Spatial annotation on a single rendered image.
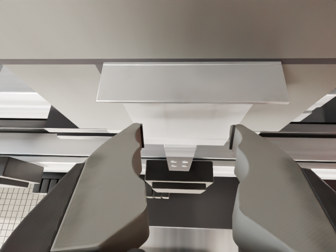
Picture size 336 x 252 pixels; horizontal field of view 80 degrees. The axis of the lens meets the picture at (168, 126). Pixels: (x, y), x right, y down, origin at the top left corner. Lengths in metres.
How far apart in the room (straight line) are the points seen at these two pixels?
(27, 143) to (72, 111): 0.37
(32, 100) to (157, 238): 0.18
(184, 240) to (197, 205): 0.51
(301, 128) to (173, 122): 0.39
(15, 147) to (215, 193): 0.55
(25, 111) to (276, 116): 0.25
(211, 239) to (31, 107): 0.23
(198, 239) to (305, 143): 0.36
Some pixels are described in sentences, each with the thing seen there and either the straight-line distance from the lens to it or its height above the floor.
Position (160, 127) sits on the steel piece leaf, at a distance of 0.17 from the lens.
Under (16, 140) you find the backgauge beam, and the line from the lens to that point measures 0.56.
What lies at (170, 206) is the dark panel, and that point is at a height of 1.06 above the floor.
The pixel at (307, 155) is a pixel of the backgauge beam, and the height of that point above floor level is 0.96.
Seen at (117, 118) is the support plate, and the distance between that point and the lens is 0.17.
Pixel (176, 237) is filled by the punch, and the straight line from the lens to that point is 0.19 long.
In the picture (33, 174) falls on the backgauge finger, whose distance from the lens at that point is 0.54.
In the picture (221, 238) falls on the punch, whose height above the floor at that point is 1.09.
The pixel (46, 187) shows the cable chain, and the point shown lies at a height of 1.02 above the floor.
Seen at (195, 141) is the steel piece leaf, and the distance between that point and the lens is 0.21.
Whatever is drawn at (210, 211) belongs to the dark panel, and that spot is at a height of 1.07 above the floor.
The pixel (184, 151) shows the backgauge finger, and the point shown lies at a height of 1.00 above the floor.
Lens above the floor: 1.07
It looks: 22 degrees down
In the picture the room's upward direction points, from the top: 178 degrees counter-clockwise
